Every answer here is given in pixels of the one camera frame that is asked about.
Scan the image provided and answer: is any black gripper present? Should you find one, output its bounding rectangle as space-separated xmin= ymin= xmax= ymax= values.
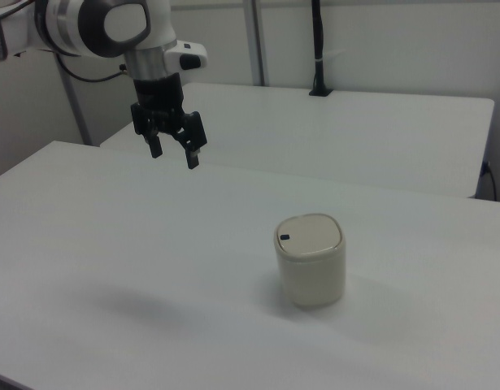
xmin=130 ymin=71 xmax=208 ymax=171

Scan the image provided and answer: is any beige desktop trash bin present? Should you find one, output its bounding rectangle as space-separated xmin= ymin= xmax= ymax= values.
xmin=272 ymin=212 xmax=349 ymax=308

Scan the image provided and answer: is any white side table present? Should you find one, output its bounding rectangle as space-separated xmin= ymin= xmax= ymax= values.
xmin=99 ymin=82 xmax=496 ymax=199

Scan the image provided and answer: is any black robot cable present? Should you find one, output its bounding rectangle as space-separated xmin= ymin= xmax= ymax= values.
xmin=54 ymin=52 xmax=129 ymax=85

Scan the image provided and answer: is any grey aluminium frame post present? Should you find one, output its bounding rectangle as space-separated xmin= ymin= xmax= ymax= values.
xmin=241 ymin=0 xmax=271 ymax=87

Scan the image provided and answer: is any black camera stand pole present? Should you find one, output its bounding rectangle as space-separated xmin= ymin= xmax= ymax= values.
xmin=308 ymin=0 xmax=334 ymax=98

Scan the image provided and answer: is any black wall power cable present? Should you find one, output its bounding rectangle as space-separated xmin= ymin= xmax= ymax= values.
xmin=480 ymin=161 xmax=498 ymax=202

